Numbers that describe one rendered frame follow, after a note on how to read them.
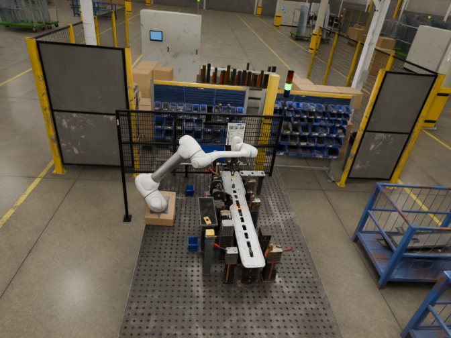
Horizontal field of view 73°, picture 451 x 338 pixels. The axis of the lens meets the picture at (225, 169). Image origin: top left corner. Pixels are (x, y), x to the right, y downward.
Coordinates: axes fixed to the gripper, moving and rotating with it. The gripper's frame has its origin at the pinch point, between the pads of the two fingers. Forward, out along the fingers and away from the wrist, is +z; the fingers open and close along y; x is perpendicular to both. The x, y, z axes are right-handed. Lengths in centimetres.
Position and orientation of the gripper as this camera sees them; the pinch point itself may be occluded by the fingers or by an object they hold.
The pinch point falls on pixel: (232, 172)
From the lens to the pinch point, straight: 325.3
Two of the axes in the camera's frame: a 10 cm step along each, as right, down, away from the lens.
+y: 9.9, 0.1, 1.6
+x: -1.3, -5.3, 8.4
